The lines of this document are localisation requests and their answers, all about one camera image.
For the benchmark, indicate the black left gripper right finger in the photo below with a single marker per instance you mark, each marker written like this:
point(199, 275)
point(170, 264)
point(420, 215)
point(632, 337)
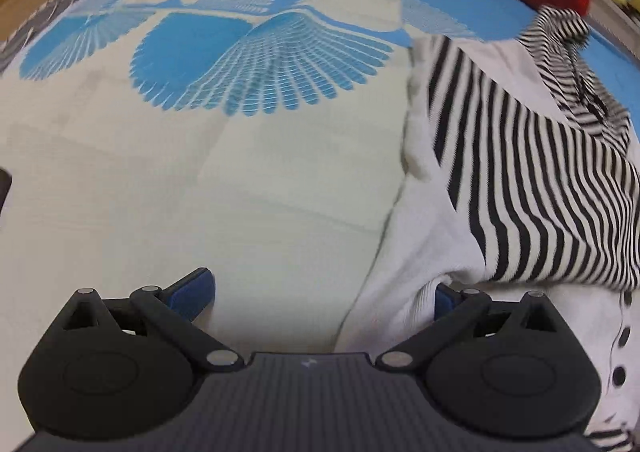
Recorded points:
point(506, 369)

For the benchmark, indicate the black white striped hooded top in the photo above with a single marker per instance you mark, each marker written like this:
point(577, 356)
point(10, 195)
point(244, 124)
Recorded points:
point(521, 172)

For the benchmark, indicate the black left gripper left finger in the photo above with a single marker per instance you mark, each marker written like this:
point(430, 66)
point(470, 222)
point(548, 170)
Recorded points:
point(108, 369)

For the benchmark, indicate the blue white patterned bedsheet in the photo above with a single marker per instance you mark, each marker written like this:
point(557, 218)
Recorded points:
point(261, 140)

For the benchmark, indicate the black smartphone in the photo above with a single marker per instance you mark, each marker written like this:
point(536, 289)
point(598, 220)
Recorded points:
point(5, 186)

